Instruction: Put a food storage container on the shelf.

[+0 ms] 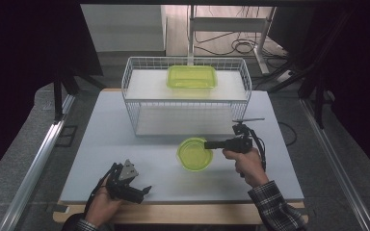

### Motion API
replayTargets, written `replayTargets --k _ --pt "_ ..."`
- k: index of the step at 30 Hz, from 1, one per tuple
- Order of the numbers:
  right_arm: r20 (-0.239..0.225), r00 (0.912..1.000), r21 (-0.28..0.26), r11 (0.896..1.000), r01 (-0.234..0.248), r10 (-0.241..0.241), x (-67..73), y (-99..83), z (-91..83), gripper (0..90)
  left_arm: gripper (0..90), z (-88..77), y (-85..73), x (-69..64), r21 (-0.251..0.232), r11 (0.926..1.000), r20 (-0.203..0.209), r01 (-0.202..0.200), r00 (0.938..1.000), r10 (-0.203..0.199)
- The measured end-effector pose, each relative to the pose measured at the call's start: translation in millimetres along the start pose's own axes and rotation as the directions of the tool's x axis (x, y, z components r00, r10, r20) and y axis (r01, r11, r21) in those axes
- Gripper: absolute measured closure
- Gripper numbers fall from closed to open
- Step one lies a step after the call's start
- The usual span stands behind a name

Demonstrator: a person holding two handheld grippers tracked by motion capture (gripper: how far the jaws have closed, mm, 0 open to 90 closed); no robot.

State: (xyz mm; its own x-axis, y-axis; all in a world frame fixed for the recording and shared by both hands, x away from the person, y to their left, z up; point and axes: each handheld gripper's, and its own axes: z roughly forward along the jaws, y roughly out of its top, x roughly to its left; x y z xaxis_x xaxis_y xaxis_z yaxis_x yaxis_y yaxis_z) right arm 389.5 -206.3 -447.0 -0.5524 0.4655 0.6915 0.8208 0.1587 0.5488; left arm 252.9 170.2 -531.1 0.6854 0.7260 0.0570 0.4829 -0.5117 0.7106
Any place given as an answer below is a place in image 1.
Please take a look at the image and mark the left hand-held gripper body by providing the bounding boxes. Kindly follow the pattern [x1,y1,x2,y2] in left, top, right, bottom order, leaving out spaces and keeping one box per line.
[105,158,145,205]

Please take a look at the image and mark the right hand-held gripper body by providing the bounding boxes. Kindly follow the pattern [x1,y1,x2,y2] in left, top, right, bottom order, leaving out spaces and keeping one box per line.
[223,117,266,154]

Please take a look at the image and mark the green round plastic bowl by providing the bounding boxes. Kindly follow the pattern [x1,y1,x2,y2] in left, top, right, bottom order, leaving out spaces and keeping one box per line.
[176,137,214,172]

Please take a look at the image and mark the green rectangular plastic container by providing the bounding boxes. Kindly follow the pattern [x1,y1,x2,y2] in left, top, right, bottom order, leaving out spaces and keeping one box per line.
[166,64,219,92]

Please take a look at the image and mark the white wire shelf rack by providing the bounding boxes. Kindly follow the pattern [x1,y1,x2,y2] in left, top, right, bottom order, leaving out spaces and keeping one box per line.
[120,56,253,139]

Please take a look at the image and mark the person's right hand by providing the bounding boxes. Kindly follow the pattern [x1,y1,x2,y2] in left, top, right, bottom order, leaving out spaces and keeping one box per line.
[222,147,270,189]

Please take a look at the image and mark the person's left hand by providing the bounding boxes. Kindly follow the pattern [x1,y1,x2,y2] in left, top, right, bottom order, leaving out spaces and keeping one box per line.
[85,177,123,227]

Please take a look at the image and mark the black metal stand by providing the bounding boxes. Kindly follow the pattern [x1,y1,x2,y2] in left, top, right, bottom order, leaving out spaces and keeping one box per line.
[51,68,108,125]
[266,6,359,130]

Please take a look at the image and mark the white cabinet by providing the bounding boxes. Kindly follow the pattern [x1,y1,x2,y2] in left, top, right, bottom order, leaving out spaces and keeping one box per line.
[80,4,168,58]

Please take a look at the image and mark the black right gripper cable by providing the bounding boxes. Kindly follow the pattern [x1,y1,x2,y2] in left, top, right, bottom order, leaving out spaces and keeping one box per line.
[249,128,268,171]

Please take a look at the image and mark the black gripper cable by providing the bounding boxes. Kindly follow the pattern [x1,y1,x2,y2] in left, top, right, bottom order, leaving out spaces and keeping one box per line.
[249,128,268,171]
[83,163,123,216]

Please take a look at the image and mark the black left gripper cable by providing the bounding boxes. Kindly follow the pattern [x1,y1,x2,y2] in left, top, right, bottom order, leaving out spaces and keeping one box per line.
[83,163,123,216]

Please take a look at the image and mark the black looped floor cable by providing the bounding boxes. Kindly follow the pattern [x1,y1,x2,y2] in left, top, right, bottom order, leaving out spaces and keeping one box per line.
[277,120,299,147]

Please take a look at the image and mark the aluminium rail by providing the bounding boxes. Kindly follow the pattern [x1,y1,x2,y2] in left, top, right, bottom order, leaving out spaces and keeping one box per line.
[0,94,77,231]
[299,97,370,231]

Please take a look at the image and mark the black floor cables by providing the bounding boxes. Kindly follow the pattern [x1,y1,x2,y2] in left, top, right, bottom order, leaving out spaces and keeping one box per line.
[193,5,288,60]

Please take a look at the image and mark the white metal desk frame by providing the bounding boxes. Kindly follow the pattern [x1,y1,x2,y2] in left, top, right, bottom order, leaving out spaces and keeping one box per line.
[187,4,278,75]

